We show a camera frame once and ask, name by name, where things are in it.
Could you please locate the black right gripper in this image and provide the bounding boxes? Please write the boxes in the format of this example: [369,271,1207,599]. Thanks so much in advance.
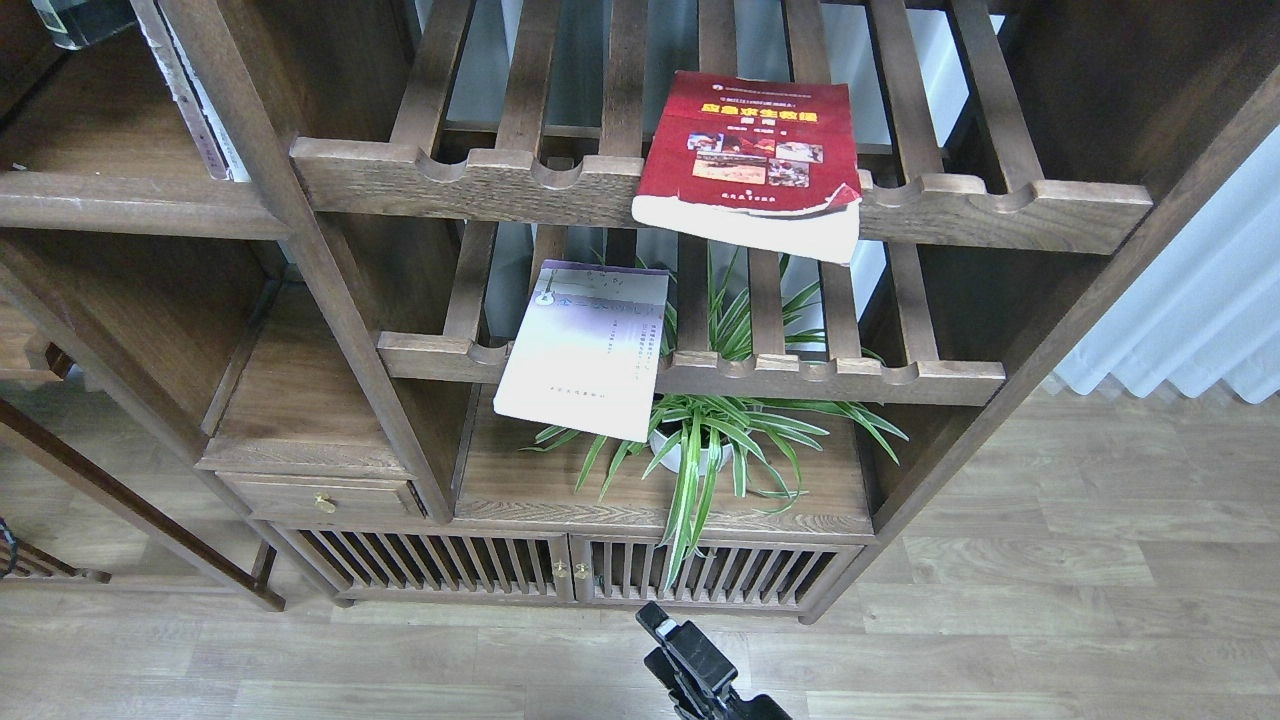
[636,601,792,720]

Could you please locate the green grey cover book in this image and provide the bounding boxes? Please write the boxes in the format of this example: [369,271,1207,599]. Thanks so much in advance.
[31,0,137,50]

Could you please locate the white plant pot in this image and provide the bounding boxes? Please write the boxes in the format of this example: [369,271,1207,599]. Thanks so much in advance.
[648,421,733,478]

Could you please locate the green spider plant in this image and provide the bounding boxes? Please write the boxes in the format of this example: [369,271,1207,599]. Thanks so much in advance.
[524,251,909,591]

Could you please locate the white purple cover book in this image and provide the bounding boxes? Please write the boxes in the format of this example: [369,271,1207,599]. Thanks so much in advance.
[494,259,669,441]

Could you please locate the dark wooden bookshelf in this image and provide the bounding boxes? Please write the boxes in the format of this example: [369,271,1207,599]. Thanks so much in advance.
[3,1,1277,623]

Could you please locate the wooden furniture at left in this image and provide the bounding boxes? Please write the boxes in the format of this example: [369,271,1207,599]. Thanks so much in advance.
[3,302,285,612]

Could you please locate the red cover book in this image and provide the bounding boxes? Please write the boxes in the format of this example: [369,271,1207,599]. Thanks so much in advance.
[631,70,861,265]

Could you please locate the white curtain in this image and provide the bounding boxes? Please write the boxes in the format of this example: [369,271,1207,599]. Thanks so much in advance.
[1055,131,1279,404]

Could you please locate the upright white book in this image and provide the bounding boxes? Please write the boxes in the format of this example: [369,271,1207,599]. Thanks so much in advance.
[131,1,251,182]

